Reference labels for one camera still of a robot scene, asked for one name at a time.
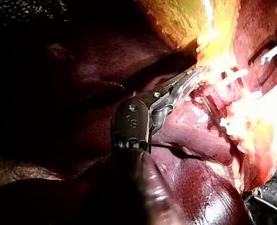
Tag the thin tube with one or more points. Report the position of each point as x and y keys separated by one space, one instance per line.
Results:
x=217 y=96

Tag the dark red liver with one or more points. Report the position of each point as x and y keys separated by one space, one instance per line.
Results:
x=199 y=140

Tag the dark left arm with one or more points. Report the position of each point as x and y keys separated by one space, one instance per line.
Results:
x=129 y=187

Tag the right arm instrument jaw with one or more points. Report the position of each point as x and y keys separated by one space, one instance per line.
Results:
x=273 y=51

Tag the gallbladder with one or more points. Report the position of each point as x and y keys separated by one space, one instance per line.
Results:
x=183 y=21

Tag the white clip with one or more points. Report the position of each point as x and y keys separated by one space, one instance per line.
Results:
x=236 y=74

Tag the left arm instrument jaw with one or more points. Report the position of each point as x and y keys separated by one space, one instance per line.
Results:
x=187 y=76
x=182 y=91

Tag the pale fatty tissue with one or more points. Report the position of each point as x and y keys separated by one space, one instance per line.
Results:
x=18 y=167
x=258 y=122

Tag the left arm instrument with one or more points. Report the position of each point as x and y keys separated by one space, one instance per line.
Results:
x=132 y=122

